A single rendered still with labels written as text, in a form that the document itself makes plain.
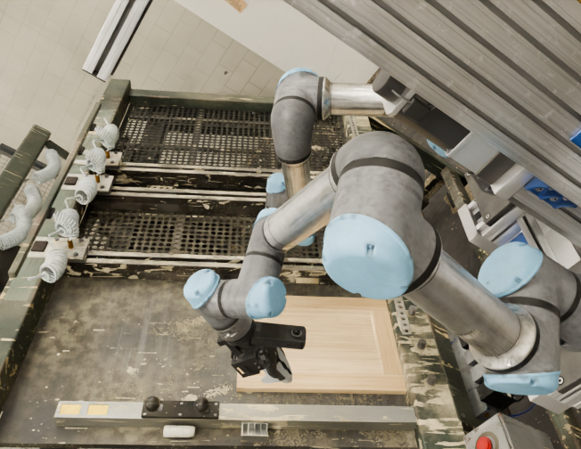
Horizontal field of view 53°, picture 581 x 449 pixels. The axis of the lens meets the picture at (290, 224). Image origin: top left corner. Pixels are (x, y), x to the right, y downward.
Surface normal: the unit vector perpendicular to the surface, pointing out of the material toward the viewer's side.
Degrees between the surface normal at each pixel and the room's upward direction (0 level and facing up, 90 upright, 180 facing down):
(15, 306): 60
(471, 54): 90
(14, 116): 90
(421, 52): 90
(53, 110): 90
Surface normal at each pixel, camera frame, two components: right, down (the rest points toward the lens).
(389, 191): 0.18, -0.44
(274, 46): 0.01, 0.63
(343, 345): 0.07, -0.79
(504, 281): -0.78, -0.55
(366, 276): -0.32, 0.77
